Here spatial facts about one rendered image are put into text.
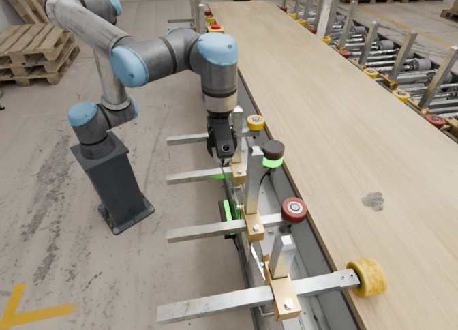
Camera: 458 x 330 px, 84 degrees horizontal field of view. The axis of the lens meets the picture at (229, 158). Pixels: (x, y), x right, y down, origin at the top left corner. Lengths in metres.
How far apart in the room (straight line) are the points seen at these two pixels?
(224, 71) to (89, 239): 1.66
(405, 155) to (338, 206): 0.42
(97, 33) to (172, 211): 1.44
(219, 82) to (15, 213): 2.10
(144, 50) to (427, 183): 1.00
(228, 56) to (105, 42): 0.31
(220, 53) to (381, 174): 0.74
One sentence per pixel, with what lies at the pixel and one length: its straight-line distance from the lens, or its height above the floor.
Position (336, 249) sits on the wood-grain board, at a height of 0.90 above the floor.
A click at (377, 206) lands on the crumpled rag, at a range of 0.95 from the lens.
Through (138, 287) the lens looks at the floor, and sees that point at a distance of 1.76.
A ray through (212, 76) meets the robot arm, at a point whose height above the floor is 1.32.
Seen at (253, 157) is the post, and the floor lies 1.12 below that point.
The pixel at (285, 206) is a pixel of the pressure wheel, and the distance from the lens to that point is 0.85.
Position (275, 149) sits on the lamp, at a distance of 0.67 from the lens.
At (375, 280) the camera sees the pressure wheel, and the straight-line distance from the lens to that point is 0.73.
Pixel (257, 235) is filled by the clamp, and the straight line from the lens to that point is 0.84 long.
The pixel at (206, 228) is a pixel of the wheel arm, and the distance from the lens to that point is 0.84.
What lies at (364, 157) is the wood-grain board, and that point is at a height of 0.90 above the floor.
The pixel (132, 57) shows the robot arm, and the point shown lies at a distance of 0.62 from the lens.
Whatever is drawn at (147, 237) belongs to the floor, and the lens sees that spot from 1.90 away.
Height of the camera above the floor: 1.57
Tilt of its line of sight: 43 degrees down
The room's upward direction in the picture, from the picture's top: straight up
